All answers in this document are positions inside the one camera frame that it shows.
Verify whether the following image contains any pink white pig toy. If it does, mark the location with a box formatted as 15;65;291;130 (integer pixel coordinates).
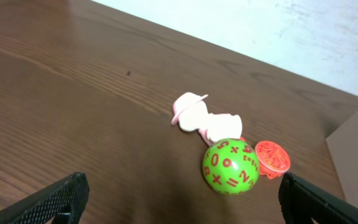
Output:
171;92;242;146

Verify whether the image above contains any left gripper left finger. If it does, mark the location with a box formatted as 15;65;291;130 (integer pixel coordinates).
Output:
0;172;90;224

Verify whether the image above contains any orange round basket toy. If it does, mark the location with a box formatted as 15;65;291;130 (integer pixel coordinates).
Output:
255;141;291;179

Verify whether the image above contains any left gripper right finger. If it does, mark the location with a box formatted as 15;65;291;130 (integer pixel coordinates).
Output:
278;172;358;224

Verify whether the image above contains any green number ball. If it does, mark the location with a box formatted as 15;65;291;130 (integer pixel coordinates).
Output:
202;138;260;195

